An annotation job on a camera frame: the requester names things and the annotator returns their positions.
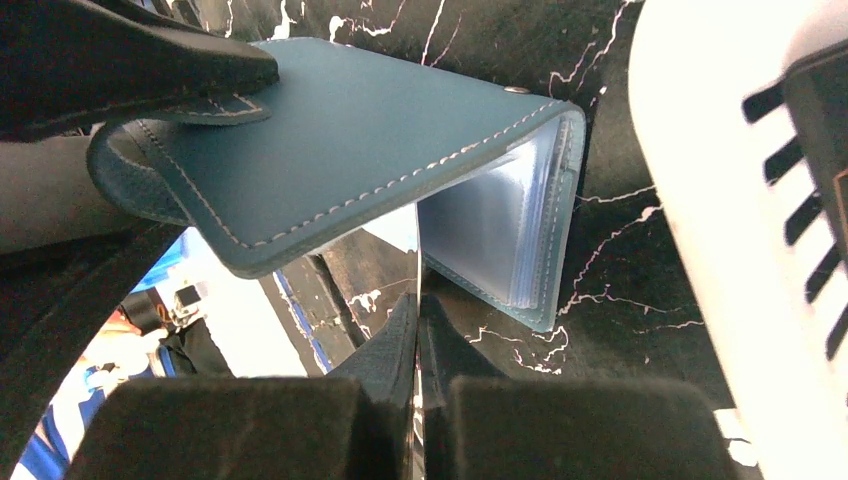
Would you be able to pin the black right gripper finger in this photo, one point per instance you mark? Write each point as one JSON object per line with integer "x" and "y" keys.
{"x": 53, "y": 300}
{"x": 66, "y": 64}

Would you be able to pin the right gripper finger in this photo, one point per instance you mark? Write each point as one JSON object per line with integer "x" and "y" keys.
{"x": 481, "y": 424}
{"x": 353, "y": 423}

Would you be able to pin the black VIP card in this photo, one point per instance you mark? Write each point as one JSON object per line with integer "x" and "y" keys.
{"x": 419, "y": 267}

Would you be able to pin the blue leather card holder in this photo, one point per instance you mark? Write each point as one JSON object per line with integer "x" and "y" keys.
{"x": 348, "y": 136}

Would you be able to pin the white plastic basket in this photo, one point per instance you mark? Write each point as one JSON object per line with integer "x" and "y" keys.
{"x": 693, "y": 64}

